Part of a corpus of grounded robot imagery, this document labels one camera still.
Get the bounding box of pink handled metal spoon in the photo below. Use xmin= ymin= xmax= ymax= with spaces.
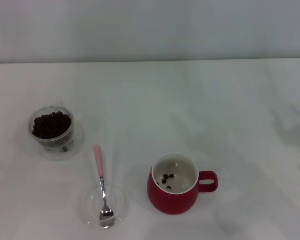
xmin=93 ymin=144 xmax=115 ymax=228

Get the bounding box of clear glass lid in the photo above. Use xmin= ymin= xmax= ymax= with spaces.
xmin=80 ymin=185 xmax=130 ymax=231

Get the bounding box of red mug white inside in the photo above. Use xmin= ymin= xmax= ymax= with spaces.
xmin=146 ymin=151 xmax=219 ymax=216

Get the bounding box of pile of coffee beans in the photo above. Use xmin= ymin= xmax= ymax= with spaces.
xmin=31 ymin=112 xmax=73 ymax=140

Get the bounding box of clear glass cup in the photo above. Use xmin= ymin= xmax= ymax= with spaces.
xmin=27 ymin=100 xmax=87 ymax=161

